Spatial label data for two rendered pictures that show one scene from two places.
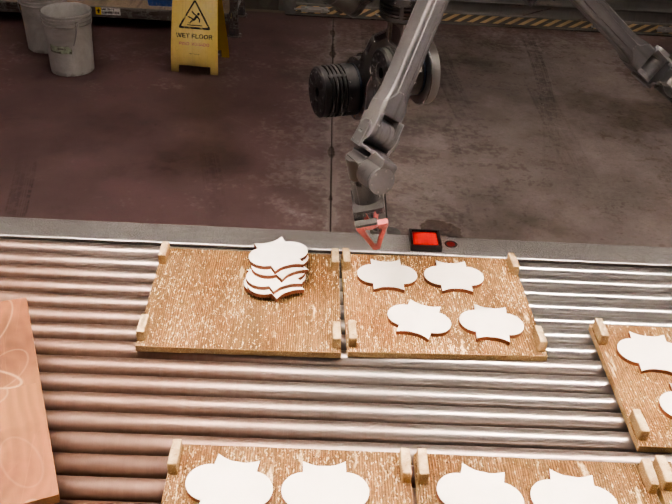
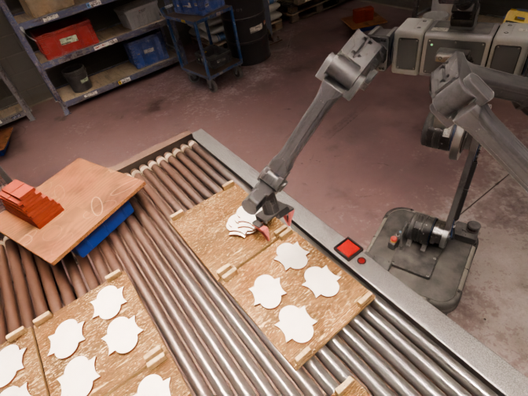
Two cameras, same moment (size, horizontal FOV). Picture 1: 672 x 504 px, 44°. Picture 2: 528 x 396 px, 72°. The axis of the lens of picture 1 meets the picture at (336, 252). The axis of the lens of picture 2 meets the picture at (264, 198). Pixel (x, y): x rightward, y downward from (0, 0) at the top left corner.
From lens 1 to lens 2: 1.41 m
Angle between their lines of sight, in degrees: 50
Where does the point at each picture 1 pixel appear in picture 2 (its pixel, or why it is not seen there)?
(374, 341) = (236, 286)
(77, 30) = not seen: hidden behind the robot
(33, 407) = (89, 226)
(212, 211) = (419, 163)
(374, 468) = (148, 342)
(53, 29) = not seen: hidden behind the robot
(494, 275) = (346, 298)
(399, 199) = not seen: outside the picture
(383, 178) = (249, 206)
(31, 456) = (65, 243)
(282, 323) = (219, 247)
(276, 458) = (134, 305)
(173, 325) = (189, 221)
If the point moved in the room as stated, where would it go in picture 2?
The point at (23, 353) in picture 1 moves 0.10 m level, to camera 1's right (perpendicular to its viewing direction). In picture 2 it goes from (114, 203) to (121, 216)
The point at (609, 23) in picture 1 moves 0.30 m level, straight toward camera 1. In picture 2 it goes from (511, 166) to (386, 207)
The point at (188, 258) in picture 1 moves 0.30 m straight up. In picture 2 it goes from (235, 192) to (219, 137)
